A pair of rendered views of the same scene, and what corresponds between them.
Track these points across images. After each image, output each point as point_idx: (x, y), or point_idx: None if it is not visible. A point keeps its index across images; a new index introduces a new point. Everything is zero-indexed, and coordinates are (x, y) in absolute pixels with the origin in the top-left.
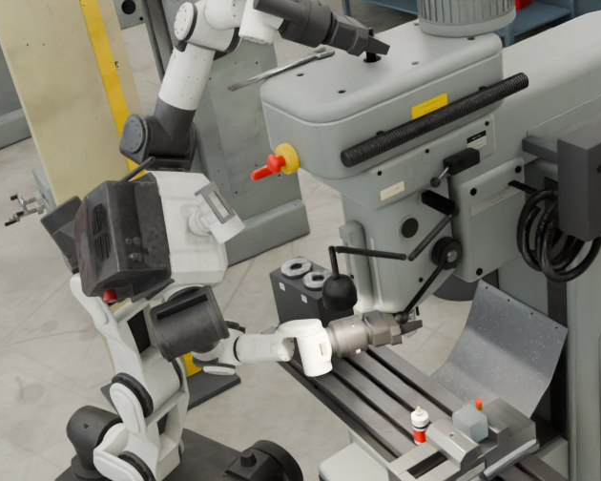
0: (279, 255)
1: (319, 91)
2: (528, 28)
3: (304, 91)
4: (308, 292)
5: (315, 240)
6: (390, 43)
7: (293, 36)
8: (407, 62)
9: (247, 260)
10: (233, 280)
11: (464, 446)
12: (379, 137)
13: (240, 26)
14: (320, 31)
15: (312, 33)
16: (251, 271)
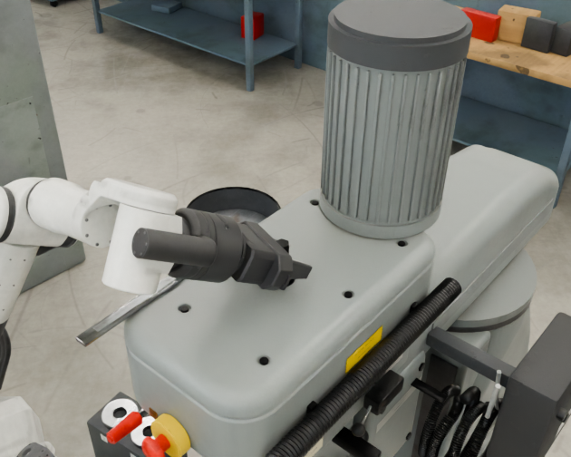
0: (56, 286)
1: (227, 356)
2: (264, 58)
3: (204, 354)
4: (140, 452)
5: (91, 268)
6: (295, 242)
7: (188, 277)
8: (337, 291)
9: (24, 293)
10: (10, 316)
11: None
12: (315, 421)
13: (106, 269)
14: (227, 267)
15: (217, 272)
16: (29, 306)
